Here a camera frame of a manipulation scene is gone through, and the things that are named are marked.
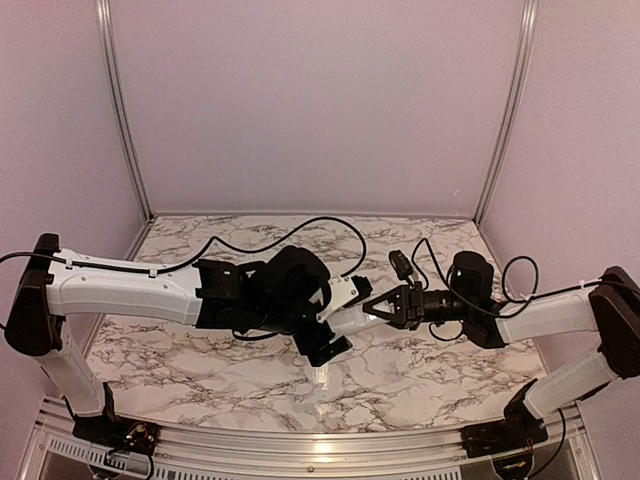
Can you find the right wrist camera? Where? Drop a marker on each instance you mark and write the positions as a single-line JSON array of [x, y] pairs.
[[402, 267]]

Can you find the front aluminium frame rail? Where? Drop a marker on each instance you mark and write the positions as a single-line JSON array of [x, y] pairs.
[[184, 452]]

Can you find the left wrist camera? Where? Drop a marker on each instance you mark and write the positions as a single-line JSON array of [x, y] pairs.
[[340, 293]]

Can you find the left rear aluminium frame post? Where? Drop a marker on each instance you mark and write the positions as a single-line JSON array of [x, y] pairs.
[[116, 90]]

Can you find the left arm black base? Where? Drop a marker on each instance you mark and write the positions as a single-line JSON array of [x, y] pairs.
[[119, 433]]

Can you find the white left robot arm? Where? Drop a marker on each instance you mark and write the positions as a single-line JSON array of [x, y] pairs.
[[56, 283]]

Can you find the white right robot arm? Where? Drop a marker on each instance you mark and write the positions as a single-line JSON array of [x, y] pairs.
[[608, 307]]

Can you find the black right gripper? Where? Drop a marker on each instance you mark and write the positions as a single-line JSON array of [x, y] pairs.
[[400, 296]]

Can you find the right rear aluminium frame post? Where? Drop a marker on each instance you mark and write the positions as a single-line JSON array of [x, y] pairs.
[[515, 92]]

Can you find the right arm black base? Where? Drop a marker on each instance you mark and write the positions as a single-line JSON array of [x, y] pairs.
[[500, 436]]

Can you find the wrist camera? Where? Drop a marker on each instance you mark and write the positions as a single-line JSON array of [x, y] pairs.
[[340, 293], [402, 267]]

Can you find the aluminium frame post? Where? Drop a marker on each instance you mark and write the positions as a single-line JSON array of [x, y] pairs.
[[515, 92], [116, 90]]

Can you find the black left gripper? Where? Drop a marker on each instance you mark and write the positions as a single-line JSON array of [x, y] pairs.
[[312, 344]]

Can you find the white remote control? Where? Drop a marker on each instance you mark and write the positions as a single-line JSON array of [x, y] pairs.
[[353, 320]]

